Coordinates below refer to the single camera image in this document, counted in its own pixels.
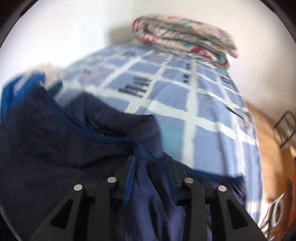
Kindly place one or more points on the navy puffer jacket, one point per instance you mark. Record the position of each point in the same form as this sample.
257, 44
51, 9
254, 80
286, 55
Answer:
46, 150

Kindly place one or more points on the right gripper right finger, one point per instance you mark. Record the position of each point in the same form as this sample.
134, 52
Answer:
217, 208

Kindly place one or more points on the blue folded garment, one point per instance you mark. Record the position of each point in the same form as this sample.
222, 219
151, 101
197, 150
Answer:
16, 90

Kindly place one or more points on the black metal rack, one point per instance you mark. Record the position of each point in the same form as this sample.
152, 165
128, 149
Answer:
285, 127

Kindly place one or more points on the blue checked bed sheet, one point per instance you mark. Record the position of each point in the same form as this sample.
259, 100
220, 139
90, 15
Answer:
204, 121

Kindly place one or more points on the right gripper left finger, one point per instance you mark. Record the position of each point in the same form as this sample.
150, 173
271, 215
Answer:
87, 213

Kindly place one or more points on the floral folded quilt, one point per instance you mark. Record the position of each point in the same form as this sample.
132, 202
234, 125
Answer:
186, 37

